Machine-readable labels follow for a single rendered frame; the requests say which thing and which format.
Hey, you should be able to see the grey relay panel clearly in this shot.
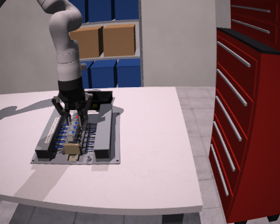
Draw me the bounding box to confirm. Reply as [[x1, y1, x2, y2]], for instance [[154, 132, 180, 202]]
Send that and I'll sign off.
[[30, 103, 120, 164]]

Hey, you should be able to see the black parts tray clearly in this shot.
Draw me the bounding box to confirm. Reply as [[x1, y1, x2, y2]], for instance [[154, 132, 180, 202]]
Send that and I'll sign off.
[[70, 91, 113, 110]]

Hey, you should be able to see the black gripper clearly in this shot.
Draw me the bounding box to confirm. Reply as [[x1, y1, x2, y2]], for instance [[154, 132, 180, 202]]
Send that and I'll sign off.
[[52, 76, 93, 127]]

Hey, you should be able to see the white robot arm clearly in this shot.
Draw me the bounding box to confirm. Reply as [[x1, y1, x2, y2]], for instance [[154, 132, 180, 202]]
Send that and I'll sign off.
[[37, 0, 86, 81]]

